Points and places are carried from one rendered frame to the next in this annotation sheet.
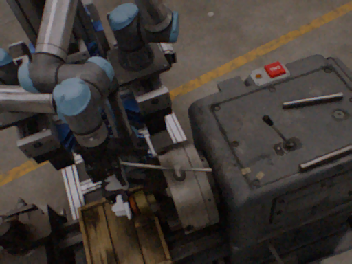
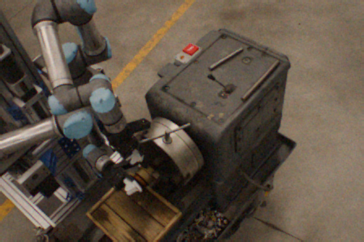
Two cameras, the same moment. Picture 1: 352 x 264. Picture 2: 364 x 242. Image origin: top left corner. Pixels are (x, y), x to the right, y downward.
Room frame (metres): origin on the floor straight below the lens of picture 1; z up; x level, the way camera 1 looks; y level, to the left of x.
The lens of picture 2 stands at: (-0.27, 0.42, 2.52)
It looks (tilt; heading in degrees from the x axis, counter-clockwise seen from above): 52 degrees down; 333
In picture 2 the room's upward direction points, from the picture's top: 12 degrees counter-clockwise
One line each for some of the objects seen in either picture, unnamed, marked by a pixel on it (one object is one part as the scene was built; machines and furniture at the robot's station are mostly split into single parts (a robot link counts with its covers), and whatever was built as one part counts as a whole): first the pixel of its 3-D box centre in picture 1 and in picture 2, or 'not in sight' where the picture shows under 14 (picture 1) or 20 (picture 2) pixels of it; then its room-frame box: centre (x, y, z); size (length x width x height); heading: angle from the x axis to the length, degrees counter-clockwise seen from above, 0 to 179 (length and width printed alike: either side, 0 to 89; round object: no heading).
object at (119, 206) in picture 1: (120, 207); (131, 186); (0.57, 0.30, 1.10); 0.09 x 0.06 x 0.03; 12
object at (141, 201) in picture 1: (143, 202); (145, 176); (0.59, 0.23, 1.08); 0.09 x 0.09 x 0.09; 14
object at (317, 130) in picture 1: (283, 148); (218, 100); (0.72, -0.31, 1.06); 0.59 x 0.48 x 0.39; 102
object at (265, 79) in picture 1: (269, 78); (188, 57); (0.93, -0.29, 1.23); 0.13 x 0.08 x 0.05; 102
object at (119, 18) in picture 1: (128, 25); (71, 58); (1.23, 0.20, 1.33); 0.13 x 0.12 x 0.14; 74
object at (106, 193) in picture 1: (114, 184); (115, 175); (0.68, 0.33, 1.08); 0.12 x 0.09 x 0.08; 12
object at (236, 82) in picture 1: (232, 89); (169, 72); (0.90, -0.15, 1.24); 0.09 x 0.08 x 0.03; 102
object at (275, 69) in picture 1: (274, 70); (190, 49); (0.94, -0.31, 1.26); 0.06 x 0.06 x 0.02; 12
